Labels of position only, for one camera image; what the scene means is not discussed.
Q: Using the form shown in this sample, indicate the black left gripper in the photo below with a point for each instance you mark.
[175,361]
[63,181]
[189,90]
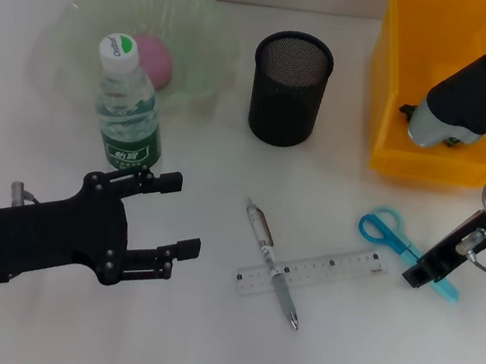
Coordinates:
[59,233]

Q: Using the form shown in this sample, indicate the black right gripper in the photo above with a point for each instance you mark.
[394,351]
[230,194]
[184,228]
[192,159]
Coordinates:
[445,256]

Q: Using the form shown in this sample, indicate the blue scissors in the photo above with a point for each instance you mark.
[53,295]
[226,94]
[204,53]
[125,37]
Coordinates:
[386,240]

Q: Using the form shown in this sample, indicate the green label water bottle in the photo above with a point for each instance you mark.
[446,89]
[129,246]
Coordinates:
[129,152]

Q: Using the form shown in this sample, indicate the clear plastic ruler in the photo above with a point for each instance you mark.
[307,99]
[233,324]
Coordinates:
[326,268]

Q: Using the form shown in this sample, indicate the green plastic wrapper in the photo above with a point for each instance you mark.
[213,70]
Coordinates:
[406,111]

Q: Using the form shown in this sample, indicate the pink toy peach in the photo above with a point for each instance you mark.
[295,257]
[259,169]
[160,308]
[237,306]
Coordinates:
[156,61]

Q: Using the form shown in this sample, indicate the white grey click pen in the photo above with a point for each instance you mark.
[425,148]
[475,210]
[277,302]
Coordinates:
[263,234]

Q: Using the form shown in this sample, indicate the black mesh pen holder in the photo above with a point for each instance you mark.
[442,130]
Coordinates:
[285,106]

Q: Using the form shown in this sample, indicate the translucent green fruit plate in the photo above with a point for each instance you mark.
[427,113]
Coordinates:
[180,15]

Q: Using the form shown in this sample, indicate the yellow plastic bin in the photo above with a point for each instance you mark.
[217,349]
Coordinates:
[405,55]

